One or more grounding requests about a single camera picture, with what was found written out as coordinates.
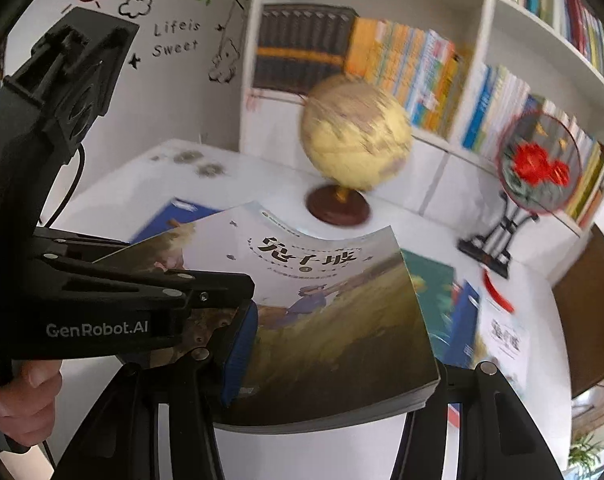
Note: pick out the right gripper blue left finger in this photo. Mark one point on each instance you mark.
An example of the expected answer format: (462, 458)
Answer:
(119, 437)

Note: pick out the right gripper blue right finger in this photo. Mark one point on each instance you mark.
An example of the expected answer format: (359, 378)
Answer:
(498, 439)

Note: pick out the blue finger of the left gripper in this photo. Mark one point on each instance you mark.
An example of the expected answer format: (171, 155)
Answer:
(237, 348)

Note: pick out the rabbit book with figures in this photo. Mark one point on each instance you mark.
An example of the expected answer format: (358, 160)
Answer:
(341, 339)

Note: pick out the blue eagle fables book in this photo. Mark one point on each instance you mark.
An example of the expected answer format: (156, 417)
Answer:
(173, 213)

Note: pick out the green insect book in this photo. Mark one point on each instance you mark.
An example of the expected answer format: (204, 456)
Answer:
(433, 282)

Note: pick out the row of black books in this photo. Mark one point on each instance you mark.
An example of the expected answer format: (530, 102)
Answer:
(300, 45)

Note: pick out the person left hand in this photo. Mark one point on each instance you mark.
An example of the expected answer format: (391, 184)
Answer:
(28, 403)

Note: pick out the potted green plant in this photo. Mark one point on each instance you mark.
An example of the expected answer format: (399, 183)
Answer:
(584, 453)

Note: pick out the plain blue book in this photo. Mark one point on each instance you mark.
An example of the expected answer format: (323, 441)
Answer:
(460, 348)

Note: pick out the rabbit book on right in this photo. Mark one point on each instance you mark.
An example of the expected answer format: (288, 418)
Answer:
(500, 338)

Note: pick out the red tassel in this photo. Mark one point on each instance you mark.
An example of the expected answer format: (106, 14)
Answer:
(493, 293)

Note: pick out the brown wooden cabinet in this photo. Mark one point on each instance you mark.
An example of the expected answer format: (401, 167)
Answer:
(580, 300)

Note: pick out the black fan stand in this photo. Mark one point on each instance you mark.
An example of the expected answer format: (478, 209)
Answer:
(493, 247)

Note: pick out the antique yellow globe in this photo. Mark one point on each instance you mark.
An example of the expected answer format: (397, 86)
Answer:
(357, 136)

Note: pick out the red embroidered round fan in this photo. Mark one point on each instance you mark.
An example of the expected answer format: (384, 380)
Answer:
(538, 163)

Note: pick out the white bookshelf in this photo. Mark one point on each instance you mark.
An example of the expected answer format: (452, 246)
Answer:
(462, 69)

